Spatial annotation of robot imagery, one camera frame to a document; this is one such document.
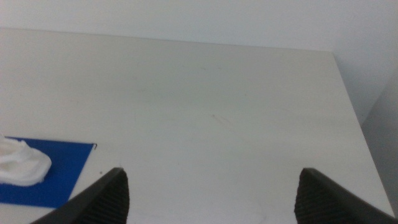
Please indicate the blue rectangular mat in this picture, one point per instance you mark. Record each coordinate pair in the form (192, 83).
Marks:
(65, 169)

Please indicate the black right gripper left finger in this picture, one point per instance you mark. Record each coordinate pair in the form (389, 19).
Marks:
(102, 202)

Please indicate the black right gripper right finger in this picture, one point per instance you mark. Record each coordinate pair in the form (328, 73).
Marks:
(323, 202)

